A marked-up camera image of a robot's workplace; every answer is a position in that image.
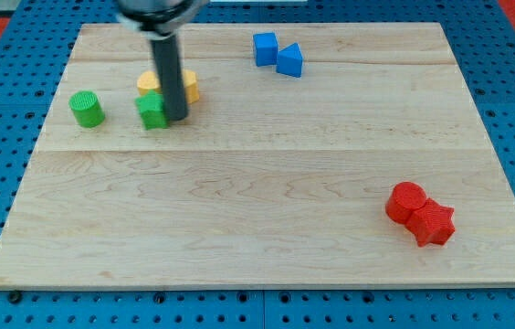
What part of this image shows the red cylinder block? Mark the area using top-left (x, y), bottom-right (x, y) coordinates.
top-left (385, 181), bottom-right (427, 225)

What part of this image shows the yellow heart block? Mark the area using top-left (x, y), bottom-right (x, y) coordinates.
top-left (136, 70), bottom-right (162, 96)

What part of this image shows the light wooden board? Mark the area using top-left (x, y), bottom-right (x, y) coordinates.
top-left (0, 23), bottom-right (515, 292)

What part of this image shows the red star block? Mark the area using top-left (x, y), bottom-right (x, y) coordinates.
top-left (405, 198), bottom-right (456, 247)

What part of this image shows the green cylinder block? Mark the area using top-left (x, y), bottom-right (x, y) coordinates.
top-left (68, 90), bottom-right (105, 128)

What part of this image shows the yellow hexagon block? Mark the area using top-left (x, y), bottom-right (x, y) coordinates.
top-left (183, 69), bottom-right (200, 104)

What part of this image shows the blue cube block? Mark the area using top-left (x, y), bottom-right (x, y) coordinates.
top-left (253, 32), bottom-right (279, 67)

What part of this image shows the green star block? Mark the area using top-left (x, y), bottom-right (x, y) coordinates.
top-left (135, 90), bottom-right (169, 130)

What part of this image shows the blue triangular prism block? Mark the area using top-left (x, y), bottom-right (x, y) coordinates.
top-left (276, 43), bottom-right (303, 78)

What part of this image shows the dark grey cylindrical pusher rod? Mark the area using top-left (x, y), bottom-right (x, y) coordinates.
top-left (151, 34), bottom-right (189, 122)

